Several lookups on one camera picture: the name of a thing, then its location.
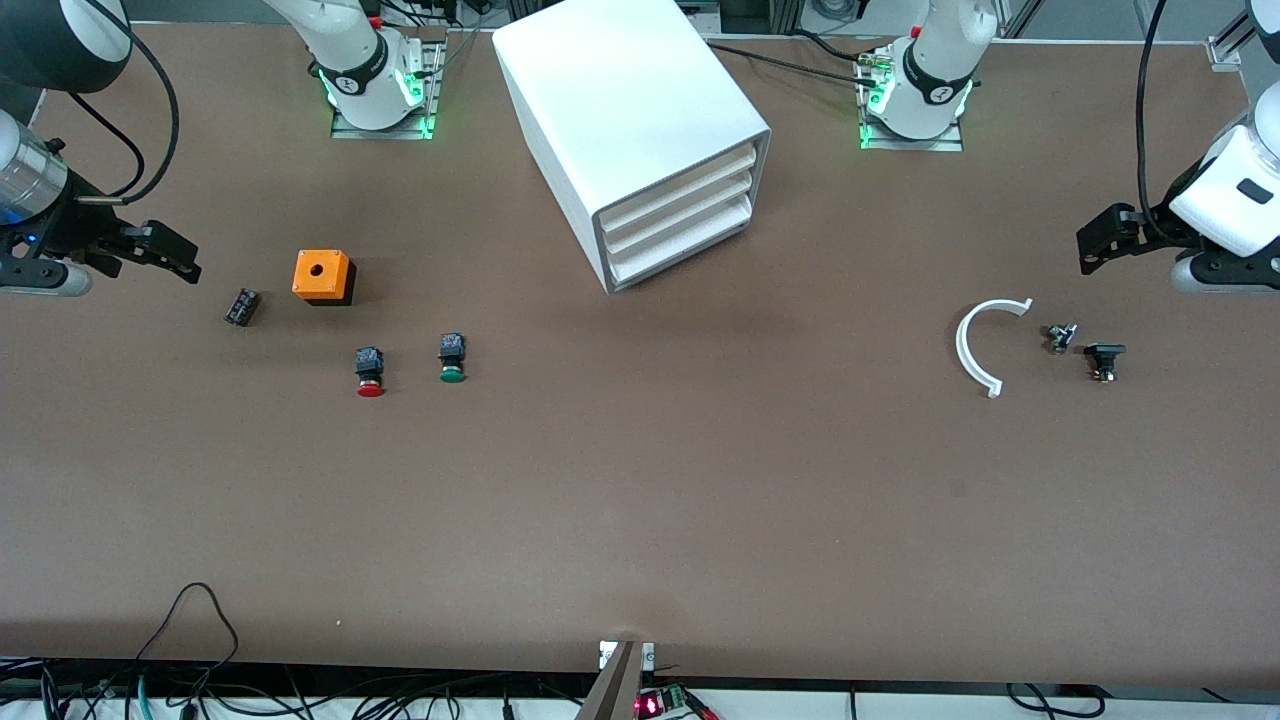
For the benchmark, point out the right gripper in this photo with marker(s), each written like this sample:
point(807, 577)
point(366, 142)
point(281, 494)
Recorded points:
point(72, 228)

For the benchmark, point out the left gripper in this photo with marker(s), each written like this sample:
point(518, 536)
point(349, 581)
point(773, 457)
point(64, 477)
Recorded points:
point(1152, 222)

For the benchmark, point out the red push button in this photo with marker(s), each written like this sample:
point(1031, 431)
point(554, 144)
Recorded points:
point(370, 388)

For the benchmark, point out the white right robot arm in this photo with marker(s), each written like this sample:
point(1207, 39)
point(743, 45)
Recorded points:
point(350, 50)

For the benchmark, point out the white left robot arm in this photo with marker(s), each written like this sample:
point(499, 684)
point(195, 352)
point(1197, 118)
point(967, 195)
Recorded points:
point(940, 60)

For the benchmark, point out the green push button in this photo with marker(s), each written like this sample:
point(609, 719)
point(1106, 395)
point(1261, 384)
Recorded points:
point(451, 374)

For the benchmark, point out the small black contact block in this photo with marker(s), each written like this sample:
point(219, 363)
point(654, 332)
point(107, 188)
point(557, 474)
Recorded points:
point(242, 307)

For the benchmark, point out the white curved plastic arc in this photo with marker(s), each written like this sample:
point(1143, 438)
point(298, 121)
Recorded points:
point(960, 345)

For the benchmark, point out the circuit board with red display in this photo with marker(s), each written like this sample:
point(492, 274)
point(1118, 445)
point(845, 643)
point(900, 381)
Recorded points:
point(650, 706)

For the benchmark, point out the small black silver switch part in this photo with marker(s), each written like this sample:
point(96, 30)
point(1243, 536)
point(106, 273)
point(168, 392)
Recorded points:
point(1060, 338)

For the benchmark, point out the black flat-headed switch part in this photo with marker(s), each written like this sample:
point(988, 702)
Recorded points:
point(1104, 352)

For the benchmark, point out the orange button enclosure box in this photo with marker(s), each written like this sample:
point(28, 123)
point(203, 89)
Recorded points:
point(320, 272)

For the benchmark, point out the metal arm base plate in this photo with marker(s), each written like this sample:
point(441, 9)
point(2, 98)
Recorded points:
point(436, 90)
point(940, 146)

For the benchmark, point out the aluminium frame profile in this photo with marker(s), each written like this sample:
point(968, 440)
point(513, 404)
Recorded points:
point(1228, 48)

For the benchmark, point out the camera mount post with bracket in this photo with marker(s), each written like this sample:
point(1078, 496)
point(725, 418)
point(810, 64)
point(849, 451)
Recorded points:
point(615, 690)

